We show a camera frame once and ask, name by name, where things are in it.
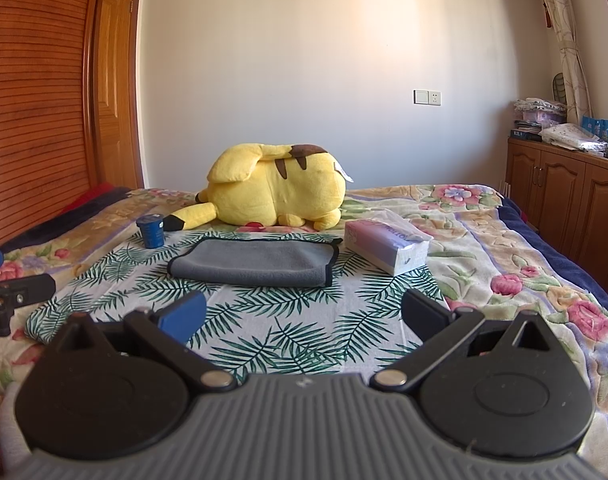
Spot dark blue blanket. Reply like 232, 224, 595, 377
0, 187, 133, 252

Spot patterned cream curtain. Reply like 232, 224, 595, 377
528, 0, 597, 127

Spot purple and grey towel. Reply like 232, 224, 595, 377
166, 237, 343, 289

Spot soft tissue pack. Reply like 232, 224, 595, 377
344, 209, 433, 277

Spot navy bedspread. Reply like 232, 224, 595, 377
498, 195, 608, 317

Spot blue boxes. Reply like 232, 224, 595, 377
582, 115, 608, 142

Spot yellow plush toy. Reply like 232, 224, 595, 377
162, 142, 355, 234

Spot wooden door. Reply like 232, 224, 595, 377
91, 0, 146, 191

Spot louvred wooden wardrobe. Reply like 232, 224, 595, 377
0, 0, 111, 252

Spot stack of folded linens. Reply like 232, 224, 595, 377
513, 97, 568, 134

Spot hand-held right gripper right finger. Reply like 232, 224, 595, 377
370, 288, 560, 393

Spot small blue cup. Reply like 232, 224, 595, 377
136, 214, 165, 250

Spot white leaf-print cloth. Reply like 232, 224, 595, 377
24, 226, 445, 387

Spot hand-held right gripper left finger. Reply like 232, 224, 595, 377
49, 290, 238, 394

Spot red cloth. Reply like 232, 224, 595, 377
58, 183, 121, 217

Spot wooden cabinet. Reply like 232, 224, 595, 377
505, 137, 608, 275

